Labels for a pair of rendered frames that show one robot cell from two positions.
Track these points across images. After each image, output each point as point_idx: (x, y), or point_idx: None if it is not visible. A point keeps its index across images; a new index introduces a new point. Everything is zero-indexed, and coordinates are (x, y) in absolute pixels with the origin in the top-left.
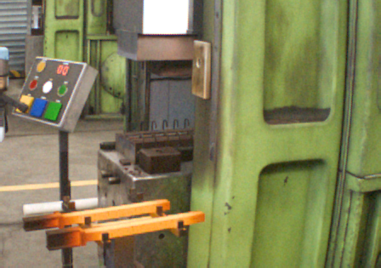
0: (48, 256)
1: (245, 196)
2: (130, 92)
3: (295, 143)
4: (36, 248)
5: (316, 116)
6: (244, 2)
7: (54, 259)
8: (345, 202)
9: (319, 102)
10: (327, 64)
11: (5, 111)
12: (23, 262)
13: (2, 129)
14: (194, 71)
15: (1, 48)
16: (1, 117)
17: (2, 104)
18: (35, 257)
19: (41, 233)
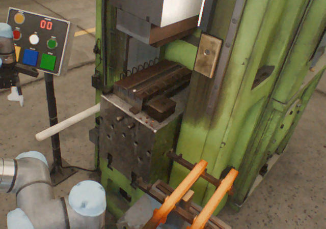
0: (18, 126)
1: (232, 134)
2: (105, 40)
3: (257, 94)
4: (5, 121)
5: (264, 70)
6: (269, 17)
7: (24, 127)
8: (268, 114)
9: (266, 62)
10: (279, 38)
11: (19, 80)
12: (2, 137)
13: (22, 96)
14: (199, 56)
15: (6, 28)
16: (18, 87)
17: (15, 74)
18: (8, 130)
19: (1, 105)
